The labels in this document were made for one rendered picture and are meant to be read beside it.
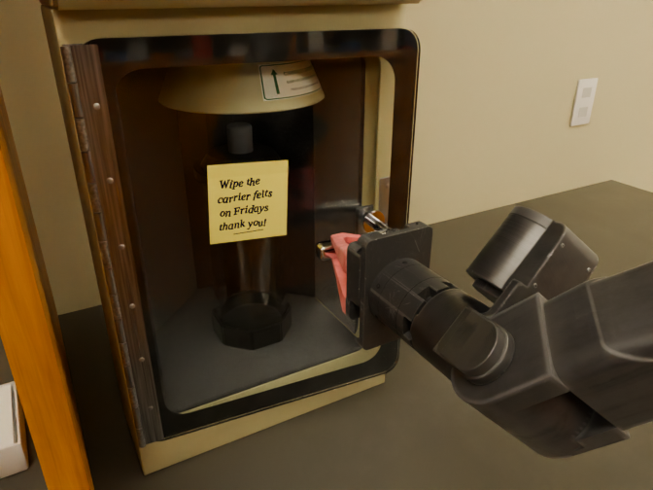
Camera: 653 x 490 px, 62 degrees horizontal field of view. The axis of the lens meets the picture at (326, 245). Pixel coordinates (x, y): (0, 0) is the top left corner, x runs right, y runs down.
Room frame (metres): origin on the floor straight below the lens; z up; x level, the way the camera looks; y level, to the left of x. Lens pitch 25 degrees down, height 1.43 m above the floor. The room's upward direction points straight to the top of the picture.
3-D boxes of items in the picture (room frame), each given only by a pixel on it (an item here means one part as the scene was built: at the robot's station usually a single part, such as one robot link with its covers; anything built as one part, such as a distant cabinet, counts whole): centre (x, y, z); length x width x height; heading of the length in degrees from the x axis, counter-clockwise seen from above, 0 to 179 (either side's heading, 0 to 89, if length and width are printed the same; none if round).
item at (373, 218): (0.49, -0.03, 1.20); 0.10 x 0.05 x 0.03; 114
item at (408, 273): (0.37, -0.07, 1.20); 0.07 x 0.07 x 0.10; 29
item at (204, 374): (0.49, 0.05, 1.19); 0.30 x 0.01 x 0.40; 114
